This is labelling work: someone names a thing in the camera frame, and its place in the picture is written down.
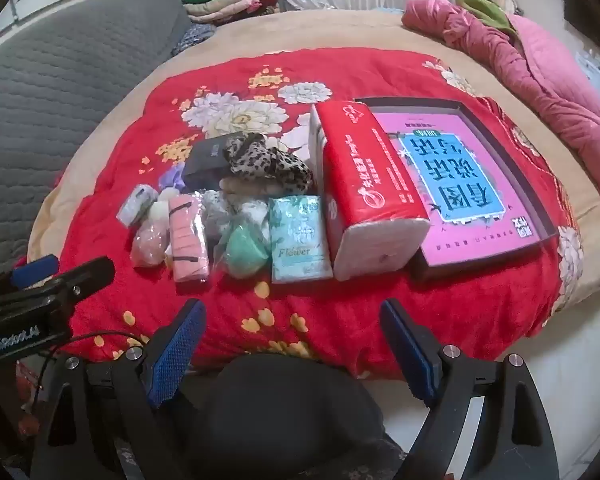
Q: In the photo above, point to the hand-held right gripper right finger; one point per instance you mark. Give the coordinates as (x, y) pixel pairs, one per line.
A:
(405, 350)

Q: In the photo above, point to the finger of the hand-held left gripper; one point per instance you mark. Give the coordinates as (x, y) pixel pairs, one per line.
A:
(35, 269)
(85, 280)

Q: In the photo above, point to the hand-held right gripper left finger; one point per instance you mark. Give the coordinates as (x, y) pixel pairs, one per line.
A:
(175, 355)

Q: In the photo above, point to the yellow foil packet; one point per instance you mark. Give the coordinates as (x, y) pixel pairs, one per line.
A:
(150, 245)

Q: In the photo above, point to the pink striped packet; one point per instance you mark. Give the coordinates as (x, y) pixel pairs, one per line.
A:
(187, 237)

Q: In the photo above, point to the green puff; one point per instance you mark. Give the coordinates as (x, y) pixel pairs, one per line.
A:
(245, 252)

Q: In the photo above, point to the teal tissue packet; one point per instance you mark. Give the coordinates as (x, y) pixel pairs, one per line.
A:
(300, 240)

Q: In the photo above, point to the beige plush bear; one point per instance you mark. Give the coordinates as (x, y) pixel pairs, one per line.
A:
(245, 187)

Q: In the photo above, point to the leopard print scrunchie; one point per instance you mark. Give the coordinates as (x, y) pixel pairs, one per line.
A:
(265, 162)

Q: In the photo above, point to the pink box lid tray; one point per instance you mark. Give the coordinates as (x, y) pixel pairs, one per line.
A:
(525, 170)

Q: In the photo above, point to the light blue tissue packet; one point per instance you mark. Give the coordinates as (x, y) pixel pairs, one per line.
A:
(135, 205)

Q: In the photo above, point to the red floral blanket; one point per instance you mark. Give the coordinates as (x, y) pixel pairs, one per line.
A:
(300, 320)

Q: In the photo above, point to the purple scrunchie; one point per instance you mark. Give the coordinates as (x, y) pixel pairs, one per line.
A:
(172, 177)

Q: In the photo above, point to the dark blue box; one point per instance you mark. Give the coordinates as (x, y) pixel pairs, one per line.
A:
(205, 162)

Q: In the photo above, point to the red tissue pack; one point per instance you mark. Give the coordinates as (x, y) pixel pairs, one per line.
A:
(370, 185)

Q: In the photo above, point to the grey quilted headboard cushion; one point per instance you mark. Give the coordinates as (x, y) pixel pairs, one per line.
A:
(55, 100)

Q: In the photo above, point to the pink and blue book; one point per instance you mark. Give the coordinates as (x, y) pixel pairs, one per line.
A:
(460, 180)

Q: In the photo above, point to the blue patterned cloth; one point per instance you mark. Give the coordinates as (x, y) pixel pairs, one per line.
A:
(192, 37)

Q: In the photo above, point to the pink quilt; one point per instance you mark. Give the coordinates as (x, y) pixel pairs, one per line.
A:
(545, 90)

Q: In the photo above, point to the stack of folded clothes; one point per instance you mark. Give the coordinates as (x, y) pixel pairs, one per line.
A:
(225, 2)

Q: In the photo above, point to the beige bed sheet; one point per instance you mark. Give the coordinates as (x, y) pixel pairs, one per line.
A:
(330, 35)

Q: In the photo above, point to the green cloth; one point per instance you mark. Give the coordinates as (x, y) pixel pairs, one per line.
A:
(485, 12)

